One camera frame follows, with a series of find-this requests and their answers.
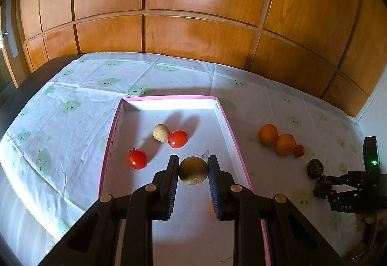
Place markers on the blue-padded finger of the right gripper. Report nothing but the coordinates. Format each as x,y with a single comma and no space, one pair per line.
351,178

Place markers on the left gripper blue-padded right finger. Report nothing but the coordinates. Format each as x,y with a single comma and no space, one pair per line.
266,231

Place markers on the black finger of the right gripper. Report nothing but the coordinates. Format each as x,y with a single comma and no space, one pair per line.
330,193

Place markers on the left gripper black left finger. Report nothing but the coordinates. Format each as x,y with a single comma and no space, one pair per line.
118,230

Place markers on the dark brown wrinkled fruit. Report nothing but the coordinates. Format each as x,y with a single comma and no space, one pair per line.
324,183
315,169

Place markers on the red cherry tomato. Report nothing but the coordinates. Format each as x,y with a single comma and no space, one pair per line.
178,139
298,151
137,159

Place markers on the orange mandarin with leaf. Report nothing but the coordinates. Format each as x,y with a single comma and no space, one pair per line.
284,145

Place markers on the small orange mandarin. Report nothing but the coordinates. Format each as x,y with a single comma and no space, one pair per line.
212,211

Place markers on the yellowish round longan fruit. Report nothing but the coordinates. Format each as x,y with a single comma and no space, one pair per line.
193,170

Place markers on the pale round longan fruit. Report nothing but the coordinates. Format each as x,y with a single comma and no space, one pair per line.
161,133

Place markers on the person's right hand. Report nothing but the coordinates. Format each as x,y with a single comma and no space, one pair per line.
371,225

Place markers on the white tablecloth with green clouds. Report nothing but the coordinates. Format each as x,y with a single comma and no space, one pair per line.
53,152

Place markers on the pink-edged white cardboard tray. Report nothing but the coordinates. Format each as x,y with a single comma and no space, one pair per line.
162,224

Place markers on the wooden door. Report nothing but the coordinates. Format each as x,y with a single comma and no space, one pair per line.
14,56

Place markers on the wooden wall cabinet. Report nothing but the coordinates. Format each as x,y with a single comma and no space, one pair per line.
332,49

